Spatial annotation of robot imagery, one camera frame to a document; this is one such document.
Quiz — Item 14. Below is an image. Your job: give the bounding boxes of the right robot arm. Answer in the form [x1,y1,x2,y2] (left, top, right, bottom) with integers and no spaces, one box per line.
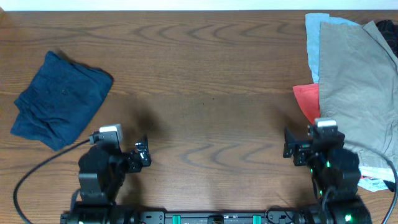
[283,126,372,224]

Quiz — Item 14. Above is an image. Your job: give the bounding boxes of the khaki grey shorts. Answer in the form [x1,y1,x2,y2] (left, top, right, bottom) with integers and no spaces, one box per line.
[319,22,397,181]

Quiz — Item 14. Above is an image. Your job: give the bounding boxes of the black printed garment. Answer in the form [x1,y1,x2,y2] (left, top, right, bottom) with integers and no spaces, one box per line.
[376,20,398,56]

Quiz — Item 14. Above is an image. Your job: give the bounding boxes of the folded navy blue garment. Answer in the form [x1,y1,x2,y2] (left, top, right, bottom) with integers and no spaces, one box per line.
[11,51,114,151]

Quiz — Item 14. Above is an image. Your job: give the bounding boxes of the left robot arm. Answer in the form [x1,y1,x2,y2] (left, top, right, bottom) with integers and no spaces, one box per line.
[60,134,152,224]

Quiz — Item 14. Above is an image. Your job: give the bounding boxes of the white printed garment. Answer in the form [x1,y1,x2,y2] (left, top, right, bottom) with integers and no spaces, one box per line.
[358,166,395,192]

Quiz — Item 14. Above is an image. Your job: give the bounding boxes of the light blue shirt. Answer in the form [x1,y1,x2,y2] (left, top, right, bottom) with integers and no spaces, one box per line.
[305,13,358,83]

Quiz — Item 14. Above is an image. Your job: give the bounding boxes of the red orange cloth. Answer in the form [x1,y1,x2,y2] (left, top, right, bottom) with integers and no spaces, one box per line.
[292,83,320,124]

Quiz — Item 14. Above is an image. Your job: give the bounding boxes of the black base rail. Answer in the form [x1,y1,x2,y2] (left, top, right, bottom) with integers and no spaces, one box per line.
[139,208,296,224]

